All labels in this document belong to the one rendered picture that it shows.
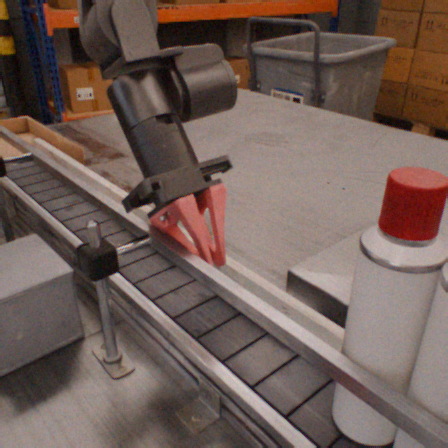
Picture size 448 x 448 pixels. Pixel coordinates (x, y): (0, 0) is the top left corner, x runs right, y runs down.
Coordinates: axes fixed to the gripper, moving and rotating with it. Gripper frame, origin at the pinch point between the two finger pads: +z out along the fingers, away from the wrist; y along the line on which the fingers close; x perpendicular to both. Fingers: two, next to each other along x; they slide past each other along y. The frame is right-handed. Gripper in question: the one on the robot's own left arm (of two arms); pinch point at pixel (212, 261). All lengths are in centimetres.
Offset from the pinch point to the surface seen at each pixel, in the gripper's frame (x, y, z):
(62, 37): 319, 149, -225
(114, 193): 20.7, 2.5, -14.1
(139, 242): 1.6, -5.6, -4.5
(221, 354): -1.2, -3.9, 8.1
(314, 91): 122, 175, -58
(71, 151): 54, 12, -33
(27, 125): 72, 12, -48
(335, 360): -15.5, -3.9, 9.2
